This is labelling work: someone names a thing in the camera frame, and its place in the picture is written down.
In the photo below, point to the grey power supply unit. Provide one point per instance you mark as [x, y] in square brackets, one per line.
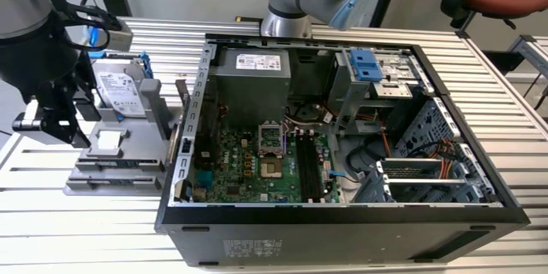
[248, 94]

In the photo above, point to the small black yellow clip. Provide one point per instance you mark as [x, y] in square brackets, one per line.
[237, 19]

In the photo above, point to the grey parts rack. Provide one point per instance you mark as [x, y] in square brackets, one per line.
[132, 149]

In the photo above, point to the metal drive bay cage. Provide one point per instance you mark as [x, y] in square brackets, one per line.
[342, 88]

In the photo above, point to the hard disk in blue carrier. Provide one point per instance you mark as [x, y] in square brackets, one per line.
[120, 91]

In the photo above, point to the black RAM slot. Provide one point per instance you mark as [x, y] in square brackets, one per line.
[312, 166]
[306, 166]
[302, 166]

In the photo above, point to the blue drive bay latch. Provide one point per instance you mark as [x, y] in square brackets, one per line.
[364, 62]

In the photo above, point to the white four-pin power socket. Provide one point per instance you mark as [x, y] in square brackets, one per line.
[244, 142]

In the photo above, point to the yellow square inductor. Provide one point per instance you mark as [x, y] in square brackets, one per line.
[249, 157]
[248, 172]
[248, 164]

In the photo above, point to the perforated metal disk bay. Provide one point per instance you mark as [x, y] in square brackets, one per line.
[428, 120]

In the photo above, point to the CPU socket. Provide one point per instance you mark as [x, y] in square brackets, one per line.
[272, 168]

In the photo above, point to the aluminium side frame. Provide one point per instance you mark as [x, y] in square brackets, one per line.
[528, 44]

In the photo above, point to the silver square CPU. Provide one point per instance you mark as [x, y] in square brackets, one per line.
[108, 140]

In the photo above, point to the green motherboard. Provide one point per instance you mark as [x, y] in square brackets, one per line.
[277, 187]

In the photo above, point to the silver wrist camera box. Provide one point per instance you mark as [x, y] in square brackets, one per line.
[121, 35]

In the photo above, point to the blue expansion slot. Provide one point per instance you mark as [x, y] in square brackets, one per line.
[204, 179]

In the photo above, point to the black open PC case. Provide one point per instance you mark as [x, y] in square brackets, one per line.
[342, 238]

